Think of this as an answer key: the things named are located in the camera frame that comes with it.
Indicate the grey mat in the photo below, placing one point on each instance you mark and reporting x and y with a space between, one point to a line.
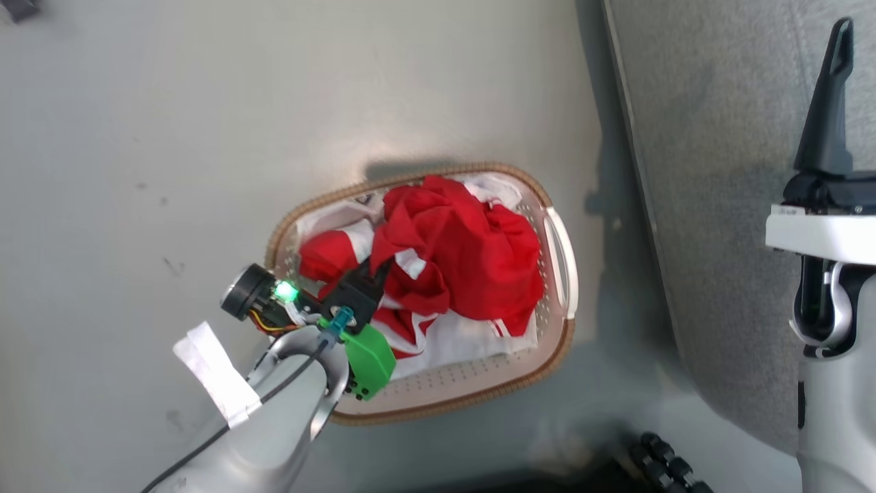
725 171

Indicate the beige wicker-rim laundry basket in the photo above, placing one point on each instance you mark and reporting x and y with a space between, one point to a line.
452 394

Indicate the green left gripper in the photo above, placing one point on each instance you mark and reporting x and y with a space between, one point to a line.
369 359

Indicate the red garment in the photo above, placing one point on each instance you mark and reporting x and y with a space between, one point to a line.
465 253

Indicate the white tape strip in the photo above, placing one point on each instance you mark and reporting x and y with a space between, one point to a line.
215 373

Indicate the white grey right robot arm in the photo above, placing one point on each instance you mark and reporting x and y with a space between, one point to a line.
838 424

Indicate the black round wrist camera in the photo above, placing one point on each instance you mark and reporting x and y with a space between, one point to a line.
245 292

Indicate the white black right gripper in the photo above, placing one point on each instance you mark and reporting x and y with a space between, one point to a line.
821 229

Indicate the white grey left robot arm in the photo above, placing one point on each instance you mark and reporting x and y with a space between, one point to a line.
274 438

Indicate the white garment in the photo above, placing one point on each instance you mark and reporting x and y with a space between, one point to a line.
452 342

